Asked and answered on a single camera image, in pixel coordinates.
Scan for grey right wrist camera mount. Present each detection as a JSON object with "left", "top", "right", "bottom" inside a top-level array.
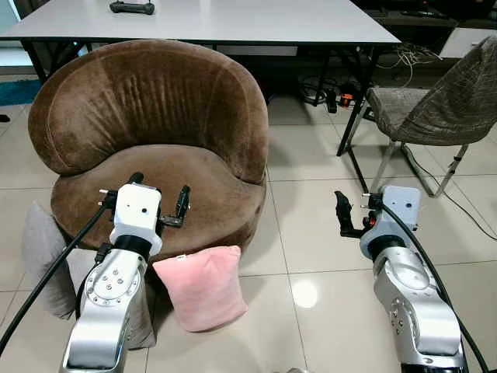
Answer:
[{"left": 361, "top": 186, "right": 422, "bottom": 251}]

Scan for pink pillow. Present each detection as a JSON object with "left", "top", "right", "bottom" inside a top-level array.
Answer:
[{"left": 152, "top": 246, "right": 249, "bottom": 333}]

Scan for dark low cabinet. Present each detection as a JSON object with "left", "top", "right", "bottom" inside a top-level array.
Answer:
[{"left": 353, "top": 0, "right": 497, "bottom": 33}]

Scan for grey fabric chair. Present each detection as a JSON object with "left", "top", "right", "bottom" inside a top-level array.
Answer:
[{"left": 342, "top": 37, "right": 497, "bottom": 198}]

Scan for thin black floor cable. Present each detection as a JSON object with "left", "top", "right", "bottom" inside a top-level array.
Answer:
[{"left": 402, "top": 144, "right": 497, "bottom": 241}]

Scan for brown velvet round sofa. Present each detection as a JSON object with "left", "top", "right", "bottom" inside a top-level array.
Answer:
[{"left": 28, "top": 39, "right": 270, "bottom": 262}]

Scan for small white table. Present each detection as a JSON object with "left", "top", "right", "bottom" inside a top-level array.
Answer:
[{"left": 439, "top": 27, "right": 497, "bottom": 61}]

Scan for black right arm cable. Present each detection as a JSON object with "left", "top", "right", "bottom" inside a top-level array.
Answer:
[{"left": 378, "top": 202, "right": 491, "bottom": 373}]

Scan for teal rug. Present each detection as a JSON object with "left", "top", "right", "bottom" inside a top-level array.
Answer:
[{"left": 0, "top": 78, "right": 42, "bottom": 107}]

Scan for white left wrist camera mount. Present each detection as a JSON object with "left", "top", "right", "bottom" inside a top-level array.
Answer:
[{"left": 109, "top": 183, "right": 165, "bottom": 254}]

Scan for black controller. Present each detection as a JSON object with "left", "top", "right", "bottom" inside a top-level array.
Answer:
[{"left": 109, "top": 2, "right": 155, "bottom": 16}]

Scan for grey pillow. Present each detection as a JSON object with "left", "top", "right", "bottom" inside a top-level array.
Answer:
[{"left": 21, "top": 202, "right": 157, "bottom": 350}]

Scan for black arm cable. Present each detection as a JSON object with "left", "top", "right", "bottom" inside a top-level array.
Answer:
[
  {"left": 378, "top": 202, "right": 491, "bottom": 373},
  {"left": 0, "top": 189, "right": 117, "bottom": 355}
]

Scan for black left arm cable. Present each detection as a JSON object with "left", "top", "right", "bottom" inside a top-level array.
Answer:
[{"left": 0, "top": 189, "right": 117, "bottom": 355}]

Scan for red and black device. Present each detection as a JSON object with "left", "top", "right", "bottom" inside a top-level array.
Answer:
[{"left": 325, "top": 84, "right": 367, "bottom": 115}]

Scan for white table with black legs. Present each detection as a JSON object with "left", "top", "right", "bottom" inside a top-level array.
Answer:
[{"left": 0, "top": 0, "right": 402, "bottom": 195}]

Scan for white tangled cables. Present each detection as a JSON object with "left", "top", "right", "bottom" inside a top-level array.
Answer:
[{"left": 375, "top": 43, "right": 444, "bottom": 89}]

